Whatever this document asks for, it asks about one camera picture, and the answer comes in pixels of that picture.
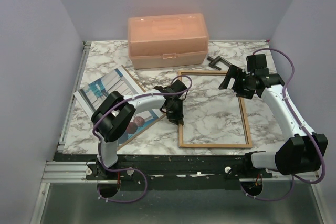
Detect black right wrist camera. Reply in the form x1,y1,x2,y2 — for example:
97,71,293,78
246,54,269,76

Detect orange translucent plastic storage box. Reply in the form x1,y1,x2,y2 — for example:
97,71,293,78
128,13,209,69

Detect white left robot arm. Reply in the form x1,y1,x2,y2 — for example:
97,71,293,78
91,79,191,179

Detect blue wooden picture frame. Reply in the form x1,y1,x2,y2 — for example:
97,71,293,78
178,70,253,149

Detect photo print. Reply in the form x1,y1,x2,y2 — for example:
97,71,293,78
75,66,163,149

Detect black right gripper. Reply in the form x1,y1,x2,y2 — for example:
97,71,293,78
219,65,255,100

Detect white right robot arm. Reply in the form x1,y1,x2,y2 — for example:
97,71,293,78
219,65,328,178

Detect black metal crank handle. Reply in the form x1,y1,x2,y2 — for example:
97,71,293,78
207,56,233,71

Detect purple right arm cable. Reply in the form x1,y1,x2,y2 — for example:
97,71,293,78
240,48,328,201

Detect aluminium extrusion table frame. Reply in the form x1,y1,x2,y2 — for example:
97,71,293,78
28,41,91,224

